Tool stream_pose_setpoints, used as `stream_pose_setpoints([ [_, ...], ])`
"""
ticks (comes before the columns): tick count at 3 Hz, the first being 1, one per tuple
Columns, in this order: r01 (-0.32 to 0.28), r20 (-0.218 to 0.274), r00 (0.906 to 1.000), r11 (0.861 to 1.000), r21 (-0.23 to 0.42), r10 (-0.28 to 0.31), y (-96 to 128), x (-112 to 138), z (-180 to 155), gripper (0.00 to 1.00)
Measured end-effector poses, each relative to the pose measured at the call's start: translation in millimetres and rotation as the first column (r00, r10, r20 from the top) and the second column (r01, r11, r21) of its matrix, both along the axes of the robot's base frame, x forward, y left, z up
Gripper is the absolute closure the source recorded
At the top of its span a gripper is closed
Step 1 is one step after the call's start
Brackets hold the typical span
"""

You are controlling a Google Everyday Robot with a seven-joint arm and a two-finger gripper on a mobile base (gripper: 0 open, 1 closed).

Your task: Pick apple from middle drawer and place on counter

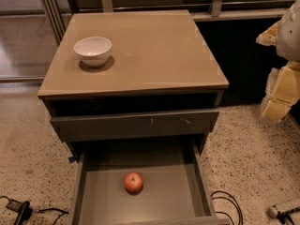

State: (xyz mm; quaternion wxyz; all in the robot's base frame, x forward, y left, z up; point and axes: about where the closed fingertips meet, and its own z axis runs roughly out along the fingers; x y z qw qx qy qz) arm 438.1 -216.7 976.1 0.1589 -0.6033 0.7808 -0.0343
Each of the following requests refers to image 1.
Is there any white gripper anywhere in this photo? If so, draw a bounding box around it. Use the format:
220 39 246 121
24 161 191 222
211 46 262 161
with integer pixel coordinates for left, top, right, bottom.
256 0 300 120

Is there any red apple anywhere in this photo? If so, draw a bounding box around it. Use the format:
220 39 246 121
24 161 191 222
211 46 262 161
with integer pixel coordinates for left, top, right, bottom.
124 172 143 193

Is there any closed grey top drawer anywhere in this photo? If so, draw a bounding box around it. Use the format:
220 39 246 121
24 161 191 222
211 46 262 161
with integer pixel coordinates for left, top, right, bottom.
51 110 218 143

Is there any grey drawer cabinet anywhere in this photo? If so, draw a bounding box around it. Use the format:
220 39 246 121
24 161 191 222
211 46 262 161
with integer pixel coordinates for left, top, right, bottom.
38 10 229 158

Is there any open grey middle drawer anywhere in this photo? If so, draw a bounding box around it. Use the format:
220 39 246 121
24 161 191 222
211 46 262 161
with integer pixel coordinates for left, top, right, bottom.
69 138 230 225

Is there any white power strip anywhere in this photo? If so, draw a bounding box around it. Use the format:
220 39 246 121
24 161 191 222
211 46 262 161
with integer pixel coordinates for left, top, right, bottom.
267 198 300 219

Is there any white ceramic bowl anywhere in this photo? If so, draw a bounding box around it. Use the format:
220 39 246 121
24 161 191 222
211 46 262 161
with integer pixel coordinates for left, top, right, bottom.
74 37 113 68

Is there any blue tape piece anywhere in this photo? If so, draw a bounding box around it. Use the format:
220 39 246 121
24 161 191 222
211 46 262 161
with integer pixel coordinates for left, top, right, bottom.
68 157 75 163

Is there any black power adapter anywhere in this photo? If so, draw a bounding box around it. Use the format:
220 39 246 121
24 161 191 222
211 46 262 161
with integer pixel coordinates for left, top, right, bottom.
7 199 33 225

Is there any black looped cable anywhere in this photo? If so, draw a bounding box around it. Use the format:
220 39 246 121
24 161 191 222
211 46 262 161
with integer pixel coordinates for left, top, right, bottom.
210 189 244 225

